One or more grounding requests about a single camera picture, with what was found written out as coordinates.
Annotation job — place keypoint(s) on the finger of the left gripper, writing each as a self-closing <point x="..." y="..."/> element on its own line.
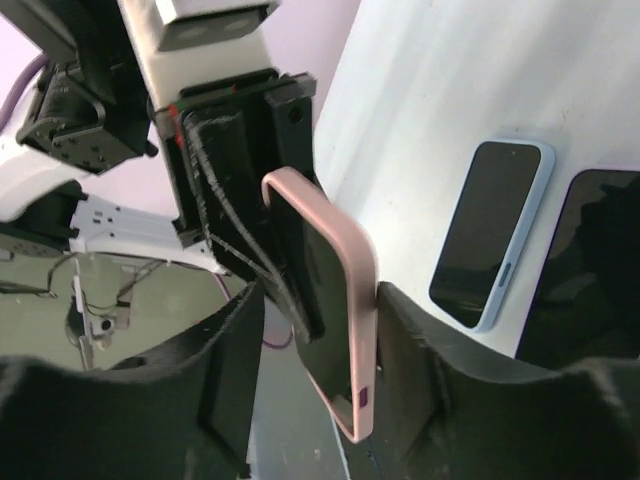
<point x="227" y="165"/>
<point x="291" y="106"/>

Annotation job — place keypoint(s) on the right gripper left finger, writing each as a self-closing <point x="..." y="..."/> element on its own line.
<point x="181" y="410"/>

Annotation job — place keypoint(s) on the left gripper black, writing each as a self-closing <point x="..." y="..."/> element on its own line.
<point x="90" y="112"/>

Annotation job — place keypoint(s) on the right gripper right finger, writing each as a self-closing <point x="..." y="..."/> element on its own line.
<point x="456" y="409"/>

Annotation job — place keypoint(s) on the pink phone case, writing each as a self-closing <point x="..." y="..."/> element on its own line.
<point x="361" y="276"/>

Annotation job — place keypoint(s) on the black phone teal edge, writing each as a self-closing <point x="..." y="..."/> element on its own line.
<point x="456" y="285"/>

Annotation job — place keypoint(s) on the blue phone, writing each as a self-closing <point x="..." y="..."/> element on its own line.
<point x="585" y="270"/>

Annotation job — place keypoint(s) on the black phone purple edge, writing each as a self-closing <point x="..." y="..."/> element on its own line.
<point x="311" y="232"/>

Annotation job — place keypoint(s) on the light blue phone case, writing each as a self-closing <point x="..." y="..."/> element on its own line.
<point x="506" y="183"/>

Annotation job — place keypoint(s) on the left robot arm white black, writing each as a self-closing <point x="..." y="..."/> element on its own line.
<point x="104" y="227"/>

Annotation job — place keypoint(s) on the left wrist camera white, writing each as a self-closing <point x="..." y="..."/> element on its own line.
<point x="181" y="44"/>

